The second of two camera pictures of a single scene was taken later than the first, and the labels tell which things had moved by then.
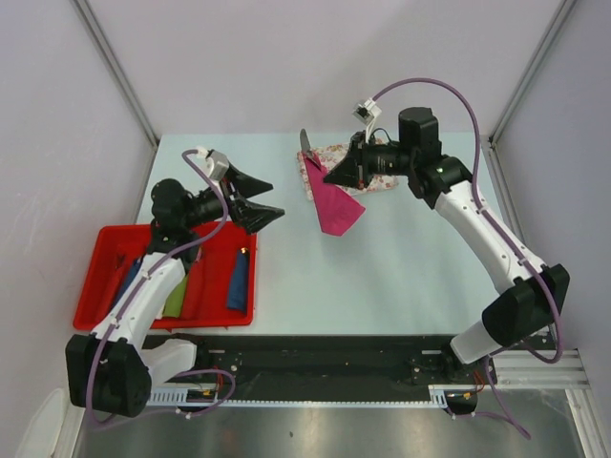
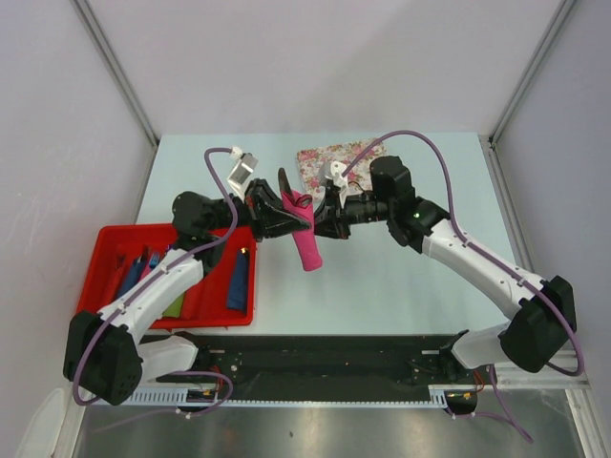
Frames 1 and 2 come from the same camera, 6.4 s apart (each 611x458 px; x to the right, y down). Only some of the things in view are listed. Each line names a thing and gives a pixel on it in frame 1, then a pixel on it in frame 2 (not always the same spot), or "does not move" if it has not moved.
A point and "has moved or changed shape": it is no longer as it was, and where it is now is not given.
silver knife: x=305 y=142 -> x=284 y=183
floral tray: x=330 y=156 does not move
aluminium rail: x=522 y=370 does not move
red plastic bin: x=216 y=291 does not move
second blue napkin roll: x=134 y=271 does not move
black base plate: x=326 y=361 does not move
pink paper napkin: x=336 y=210 has moved or changed shape
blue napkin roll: x=238 y=293 does not move
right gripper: x=354 y=170 -> x=331 y=218
